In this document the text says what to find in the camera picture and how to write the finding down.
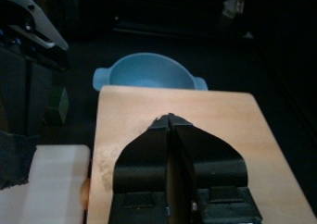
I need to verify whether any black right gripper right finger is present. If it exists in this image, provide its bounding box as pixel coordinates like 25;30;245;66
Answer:
168;112;264;224

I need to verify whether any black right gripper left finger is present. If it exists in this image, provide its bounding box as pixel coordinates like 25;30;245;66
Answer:
109;115;172;224

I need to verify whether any white drawer unit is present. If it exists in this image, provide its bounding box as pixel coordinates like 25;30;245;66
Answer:
0;143;93;224

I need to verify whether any blue plastic bowl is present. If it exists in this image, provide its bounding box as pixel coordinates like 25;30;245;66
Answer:
93;52;209;92

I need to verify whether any wooden cutting board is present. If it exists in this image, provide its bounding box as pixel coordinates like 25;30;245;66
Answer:
86;84;317;224

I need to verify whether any white tag on cloth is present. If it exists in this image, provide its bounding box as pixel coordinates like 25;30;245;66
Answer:
223;0;245;19

